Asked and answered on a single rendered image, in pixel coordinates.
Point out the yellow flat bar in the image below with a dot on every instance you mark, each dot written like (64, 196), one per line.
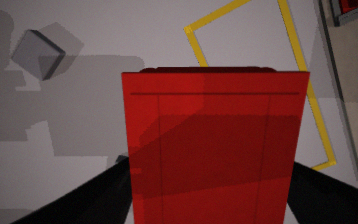
(298, 56)

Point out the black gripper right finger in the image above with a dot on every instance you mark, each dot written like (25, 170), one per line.
(315, 198)

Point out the red rectangular shell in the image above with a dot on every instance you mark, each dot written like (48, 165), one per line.
(212, 145)

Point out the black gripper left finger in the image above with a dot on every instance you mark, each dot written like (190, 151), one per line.
(104, 199)

